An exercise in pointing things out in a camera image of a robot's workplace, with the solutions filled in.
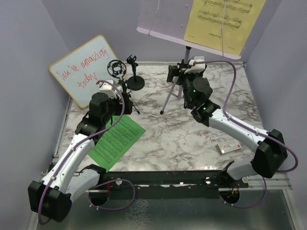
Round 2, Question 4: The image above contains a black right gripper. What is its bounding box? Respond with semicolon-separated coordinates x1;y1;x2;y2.
166;65;202;107

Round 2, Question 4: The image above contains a black round-base mic stand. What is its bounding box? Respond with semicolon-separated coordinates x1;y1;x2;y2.
127;55;145;91

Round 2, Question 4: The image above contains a green sheet music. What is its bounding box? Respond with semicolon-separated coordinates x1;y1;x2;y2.
88;115;146;172

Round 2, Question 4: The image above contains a black tripod mic stand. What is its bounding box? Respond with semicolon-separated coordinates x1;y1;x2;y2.
107;59;140;115

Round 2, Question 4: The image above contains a lilac music stand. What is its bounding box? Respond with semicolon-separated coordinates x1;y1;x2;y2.
136;0;243;115

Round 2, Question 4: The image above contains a yellow sheet music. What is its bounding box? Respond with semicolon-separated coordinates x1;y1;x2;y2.
184;0;266;56

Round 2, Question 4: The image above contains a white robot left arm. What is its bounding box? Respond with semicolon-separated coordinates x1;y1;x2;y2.
28;92;132;225

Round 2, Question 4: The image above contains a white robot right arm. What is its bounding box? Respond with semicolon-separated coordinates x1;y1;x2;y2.
167;64;288;187

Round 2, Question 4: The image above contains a yellow-framed whiteboard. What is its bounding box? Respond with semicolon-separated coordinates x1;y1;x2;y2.
49;35;118;108

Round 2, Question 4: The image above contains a small silver box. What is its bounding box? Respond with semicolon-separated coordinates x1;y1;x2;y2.
216;140;242;154

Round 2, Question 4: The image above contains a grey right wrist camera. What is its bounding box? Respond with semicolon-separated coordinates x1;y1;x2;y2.
184;56;206;74

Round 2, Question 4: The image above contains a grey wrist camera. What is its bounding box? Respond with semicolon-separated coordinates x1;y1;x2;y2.
98;80;122;99
184;56;206;74

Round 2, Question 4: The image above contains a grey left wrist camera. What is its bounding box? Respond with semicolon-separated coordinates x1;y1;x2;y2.
98;80;122;99

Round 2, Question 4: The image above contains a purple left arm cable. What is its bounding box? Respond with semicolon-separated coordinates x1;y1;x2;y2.
37;80;136;225

